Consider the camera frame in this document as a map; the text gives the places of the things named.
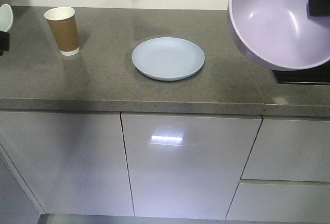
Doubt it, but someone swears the lilac plastic bowl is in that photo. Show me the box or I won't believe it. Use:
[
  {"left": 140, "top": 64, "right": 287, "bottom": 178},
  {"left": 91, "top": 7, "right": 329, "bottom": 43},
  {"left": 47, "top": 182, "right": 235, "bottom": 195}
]
[{"left": 228, "top": 0, "right": 329, "bottom": 71}]

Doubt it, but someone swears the grey side cabinet door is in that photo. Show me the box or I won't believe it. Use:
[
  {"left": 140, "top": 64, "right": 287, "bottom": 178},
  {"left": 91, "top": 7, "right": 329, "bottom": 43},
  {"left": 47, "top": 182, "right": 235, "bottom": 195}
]
[{"left": 1, "top": 146, "right": 42, "bottom": 223}]

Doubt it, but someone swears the middle grey cabinet door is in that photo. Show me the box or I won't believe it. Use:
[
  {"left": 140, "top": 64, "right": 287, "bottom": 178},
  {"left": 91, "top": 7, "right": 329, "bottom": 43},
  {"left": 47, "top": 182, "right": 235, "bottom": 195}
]
[{"left": 122, "top": 114, "right": 261, "bottom": 219}]

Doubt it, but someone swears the black induction cooktop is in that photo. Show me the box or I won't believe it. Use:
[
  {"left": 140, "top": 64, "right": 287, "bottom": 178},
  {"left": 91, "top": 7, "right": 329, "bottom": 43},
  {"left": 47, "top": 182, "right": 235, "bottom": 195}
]
[{"left": 272, "top": 63, "right": 329, "bottom": 85}]

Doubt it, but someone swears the grey drawer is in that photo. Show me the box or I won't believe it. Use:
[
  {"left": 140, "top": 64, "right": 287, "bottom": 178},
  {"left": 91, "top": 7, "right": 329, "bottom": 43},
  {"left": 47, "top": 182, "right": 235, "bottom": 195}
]
[
  {"left": 243, "top": 119, "right": 329, "bottom": 182},
  {"left": 226, "top": 181, "right": 329, "bottom": 223}
]

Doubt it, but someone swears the light blue plate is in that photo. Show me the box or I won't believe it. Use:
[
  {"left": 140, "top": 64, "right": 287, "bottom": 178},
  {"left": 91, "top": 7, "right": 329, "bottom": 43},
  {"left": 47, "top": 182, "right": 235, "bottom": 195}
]
[{"left": 131, "top": 37, "right": 205, "bottom": 81}]

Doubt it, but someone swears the lower grey drawer front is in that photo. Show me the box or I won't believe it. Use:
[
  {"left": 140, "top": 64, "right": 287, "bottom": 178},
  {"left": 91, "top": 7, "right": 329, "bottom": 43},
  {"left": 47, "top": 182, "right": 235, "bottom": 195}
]
[{"left": 226, "top": 181, "right": 329, "bottom": 223}]

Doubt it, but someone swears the pale green plastic spoon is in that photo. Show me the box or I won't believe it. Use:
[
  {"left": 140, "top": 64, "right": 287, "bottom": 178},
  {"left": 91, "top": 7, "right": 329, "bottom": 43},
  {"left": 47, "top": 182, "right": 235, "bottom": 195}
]
[{"left": 0, "top": 4, "right": 13, "bottom": 32}]

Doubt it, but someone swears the upper grey drawer front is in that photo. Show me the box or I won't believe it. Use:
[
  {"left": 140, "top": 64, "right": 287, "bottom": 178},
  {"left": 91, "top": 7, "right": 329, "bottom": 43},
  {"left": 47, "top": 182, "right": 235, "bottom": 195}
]
[{"left": 243, "top": 119, "right": 329, "bottom": 182}]

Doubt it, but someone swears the brown paper cup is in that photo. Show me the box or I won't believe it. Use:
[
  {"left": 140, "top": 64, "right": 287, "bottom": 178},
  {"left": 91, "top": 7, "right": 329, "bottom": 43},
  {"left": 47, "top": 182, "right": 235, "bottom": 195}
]
[{"left": 44, "top": 7, "right": 80, "bottom": 56}]

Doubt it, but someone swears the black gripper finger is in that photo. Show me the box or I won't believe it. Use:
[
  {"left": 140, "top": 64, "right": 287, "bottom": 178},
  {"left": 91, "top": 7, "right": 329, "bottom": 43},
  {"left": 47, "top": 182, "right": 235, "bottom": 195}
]
[
  {"left": 308, "top": 0, "right": 330, "bottom": 17},
  {"left": 0, "top": 31, "right": 10, "bottom": 55}
]

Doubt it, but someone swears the left grey cabinet door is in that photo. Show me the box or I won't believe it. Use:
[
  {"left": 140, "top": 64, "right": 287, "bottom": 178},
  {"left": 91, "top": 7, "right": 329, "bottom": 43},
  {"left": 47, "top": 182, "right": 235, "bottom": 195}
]
[{"left": 1, "top": 111, "right": 134, "bottom": 216}]

